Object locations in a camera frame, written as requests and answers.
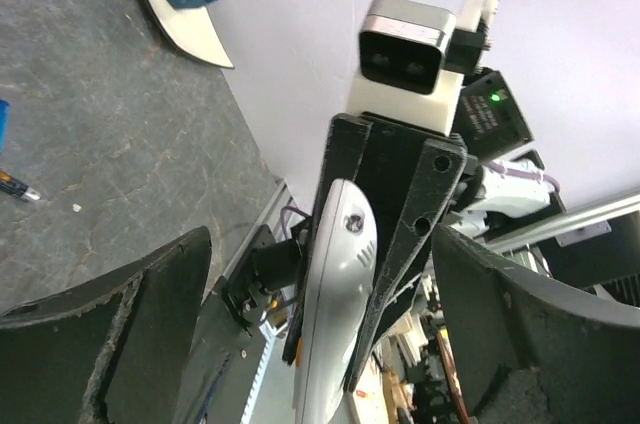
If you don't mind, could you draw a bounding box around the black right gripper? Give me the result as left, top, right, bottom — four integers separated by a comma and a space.
282, 113, 467, 392

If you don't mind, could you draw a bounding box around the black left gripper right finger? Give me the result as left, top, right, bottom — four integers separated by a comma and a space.
432, 225, 639, 423

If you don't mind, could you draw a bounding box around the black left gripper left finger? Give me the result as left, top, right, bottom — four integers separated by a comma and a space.
1, 227, 212, 423

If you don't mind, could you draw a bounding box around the white remote control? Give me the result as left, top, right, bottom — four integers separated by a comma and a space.
293, 179, 377, 423

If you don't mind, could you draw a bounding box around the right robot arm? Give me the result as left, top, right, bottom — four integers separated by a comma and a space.
310, 68, 534, 391

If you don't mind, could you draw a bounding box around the black battery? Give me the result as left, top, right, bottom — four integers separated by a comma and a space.
0, 171, 41, 202

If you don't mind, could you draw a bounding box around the white square plate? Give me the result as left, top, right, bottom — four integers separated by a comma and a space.
144, 0, 234, 69

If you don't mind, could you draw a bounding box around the blue battery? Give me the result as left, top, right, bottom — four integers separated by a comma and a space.
0, 100, 10, 152

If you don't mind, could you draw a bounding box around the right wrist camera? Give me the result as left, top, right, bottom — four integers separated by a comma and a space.
346, 0, 500, 136

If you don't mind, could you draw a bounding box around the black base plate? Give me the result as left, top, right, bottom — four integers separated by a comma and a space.
173, 283, 268, 424

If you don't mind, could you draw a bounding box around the aluminium frame rail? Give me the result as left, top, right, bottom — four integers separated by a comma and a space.
484, 191, 639, 253

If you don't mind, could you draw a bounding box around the white cable duct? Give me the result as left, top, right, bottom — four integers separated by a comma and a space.
240, 321, 288, 424

